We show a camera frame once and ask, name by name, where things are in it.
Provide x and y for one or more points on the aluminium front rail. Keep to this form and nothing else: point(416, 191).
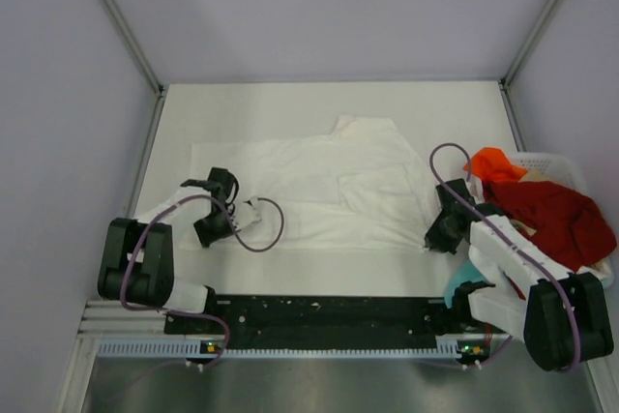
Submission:
point(110, 319)

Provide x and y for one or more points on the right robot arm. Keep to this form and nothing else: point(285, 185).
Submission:
point(509, 283)

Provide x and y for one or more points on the right aluminium frame post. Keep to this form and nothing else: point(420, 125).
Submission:
point(530, 42)

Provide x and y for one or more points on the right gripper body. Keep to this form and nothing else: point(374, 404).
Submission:
point(441, 236)

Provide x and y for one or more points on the red t shirt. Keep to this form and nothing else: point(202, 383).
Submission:
point(569, 226)

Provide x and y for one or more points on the aluminium frame post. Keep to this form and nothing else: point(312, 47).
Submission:
point(530, 42)
point(131, 44)

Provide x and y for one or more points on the teal t shirt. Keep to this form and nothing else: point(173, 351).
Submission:
point(467, 272)

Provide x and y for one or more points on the white laundry basket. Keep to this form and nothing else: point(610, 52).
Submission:
point(565, 172)

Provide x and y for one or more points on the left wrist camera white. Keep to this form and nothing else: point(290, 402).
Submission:
point(245, 213)

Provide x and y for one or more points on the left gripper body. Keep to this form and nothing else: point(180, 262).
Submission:
point(213, 227)

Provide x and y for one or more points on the white printed t shirt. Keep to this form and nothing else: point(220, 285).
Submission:
point(488, 268)

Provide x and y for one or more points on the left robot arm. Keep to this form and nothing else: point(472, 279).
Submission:
point(138, 254)

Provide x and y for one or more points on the grey slotted cable duct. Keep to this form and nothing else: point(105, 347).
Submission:
point(449, 347)

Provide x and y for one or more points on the left aluminium frame post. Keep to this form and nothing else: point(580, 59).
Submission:
point(131, 44)

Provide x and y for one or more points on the orange t shirt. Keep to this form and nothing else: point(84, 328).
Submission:
point(491, 165)

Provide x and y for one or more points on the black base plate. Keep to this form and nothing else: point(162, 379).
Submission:
point(332, 323)

